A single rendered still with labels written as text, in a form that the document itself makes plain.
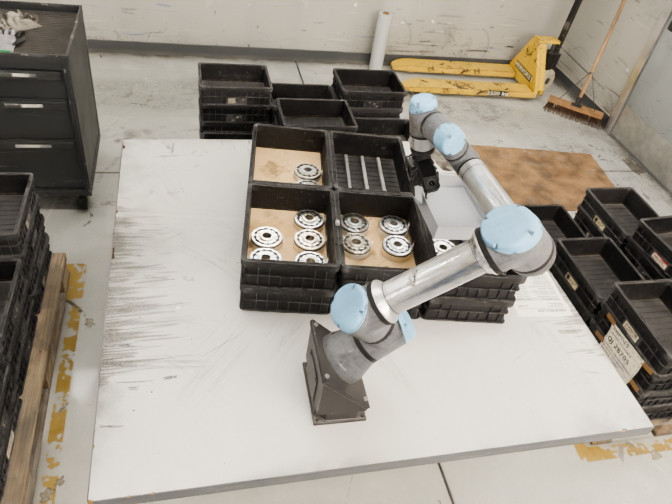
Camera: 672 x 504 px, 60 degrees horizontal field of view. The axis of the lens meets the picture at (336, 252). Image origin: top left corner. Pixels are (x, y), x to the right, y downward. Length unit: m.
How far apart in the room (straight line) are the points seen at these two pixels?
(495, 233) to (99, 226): 2.44
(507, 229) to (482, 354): 0.75
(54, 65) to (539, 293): 2.26
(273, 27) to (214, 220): 3.07
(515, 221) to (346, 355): 0.57
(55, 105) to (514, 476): 2.59
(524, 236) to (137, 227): 1.41
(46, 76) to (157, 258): 1.22
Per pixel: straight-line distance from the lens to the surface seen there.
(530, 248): 1.30
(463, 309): 1.99
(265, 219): 2.05
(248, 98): 3.43
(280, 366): 1.78
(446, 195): 1.96
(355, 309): 1.40
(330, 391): 1.56
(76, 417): 2.57
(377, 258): 1.96
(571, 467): 2.76
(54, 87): 3.05
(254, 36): 5.11
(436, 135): 1.56
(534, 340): 2.09
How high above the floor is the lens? 2.12
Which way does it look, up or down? 41 degrees down
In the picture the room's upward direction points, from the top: 11 degrees clockwise
